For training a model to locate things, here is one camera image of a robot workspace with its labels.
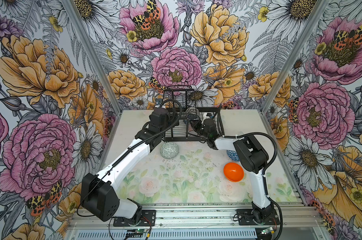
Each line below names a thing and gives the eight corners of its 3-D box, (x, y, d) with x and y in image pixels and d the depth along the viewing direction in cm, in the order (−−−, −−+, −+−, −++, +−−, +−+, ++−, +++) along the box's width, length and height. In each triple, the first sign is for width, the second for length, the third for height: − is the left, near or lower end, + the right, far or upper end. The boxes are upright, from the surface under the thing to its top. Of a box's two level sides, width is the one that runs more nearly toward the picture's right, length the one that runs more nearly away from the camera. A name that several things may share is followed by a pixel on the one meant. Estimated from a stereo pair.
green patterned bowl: (160, 158, 97) (159, 155, 93) (161, 146, 103) (160, 142, 99) (178, 158, 97) (178, 155, 93) (178, 146, 103) (178, 142, 99)
